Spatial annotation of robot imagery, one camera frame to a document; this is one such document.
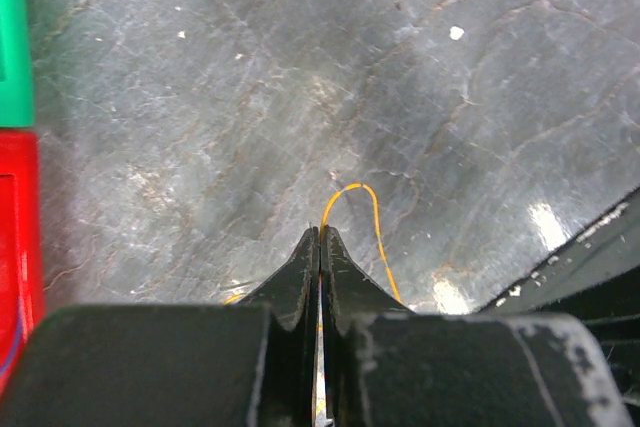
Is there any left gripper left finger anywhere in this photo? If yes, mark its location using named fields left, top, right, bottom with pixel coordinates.
left=1, top=228, right=319, bottom=426

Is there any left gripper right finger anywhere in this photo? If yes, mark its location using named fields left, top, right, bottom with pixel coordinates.
left=320, top=227, right=630, bottom=426

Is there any wire bundle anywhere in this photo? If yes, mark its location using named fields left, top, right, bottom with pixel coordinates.
left=222, top=182, right=404, bottom=306

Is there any purple wire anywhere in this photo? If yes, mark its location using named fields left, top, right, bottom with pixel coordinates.
left=0, top=296, right=26, bottom=378

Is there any red plastic bin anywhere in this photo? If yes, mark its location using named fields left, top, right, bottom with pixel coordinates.
left=1, top=128, right=45, bottom=386

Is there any green bin upper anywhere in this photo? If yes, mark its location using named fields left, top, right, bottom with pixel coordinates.
left=1, top=0, right=35, bottom=128

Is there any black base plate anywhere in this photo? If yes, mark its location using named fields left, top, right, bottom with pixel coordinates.
left=481, top=190, right=639, bottom=418

